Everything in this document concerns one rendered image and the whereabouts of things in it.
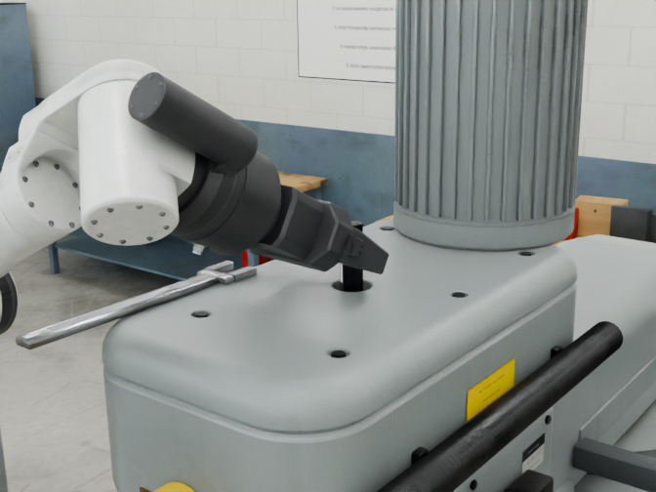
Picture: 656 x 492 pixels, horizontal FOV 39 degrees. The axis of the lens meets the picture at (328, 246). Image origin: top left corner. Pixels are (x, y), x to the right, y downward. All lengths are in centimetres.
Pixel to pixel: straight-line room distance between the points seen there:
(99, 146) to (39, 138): 8
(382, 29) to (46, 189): 521
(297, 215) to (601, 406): 58
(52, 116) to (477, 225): 45
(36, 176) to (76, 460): 391
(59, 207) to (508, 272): 42
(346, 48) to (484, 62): 512
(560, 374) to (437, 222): 20
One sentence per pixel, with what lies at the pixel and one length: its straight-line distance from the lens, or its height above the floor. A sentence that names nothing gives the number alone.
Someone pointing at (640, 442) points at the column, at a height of 156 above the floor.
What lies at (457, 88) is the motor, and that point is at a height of 206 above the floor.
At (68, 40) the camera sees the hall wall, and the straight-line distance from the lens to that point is 805.
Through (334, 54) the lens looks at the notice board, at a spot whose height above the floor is 169.
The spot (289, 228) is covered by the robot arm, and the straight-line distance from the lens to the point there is 73.
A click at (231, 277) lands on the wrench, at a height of 190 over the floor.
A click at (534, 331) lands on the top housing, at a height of 184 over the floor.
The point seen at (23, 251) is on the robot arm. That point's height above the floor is 197.
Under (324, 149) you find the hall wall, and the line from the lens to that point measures 622.
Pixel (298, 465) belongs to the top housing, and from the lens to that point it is 66.
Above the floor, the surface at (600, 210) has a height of 103.
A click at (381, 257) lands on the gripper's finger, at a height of 193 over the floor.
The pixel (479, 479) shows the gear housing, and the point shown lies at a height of 171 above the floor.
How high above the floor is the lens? 216
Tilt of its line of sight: 16 degrees down
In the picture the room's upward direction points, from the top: 1 degrees counter-clockwise
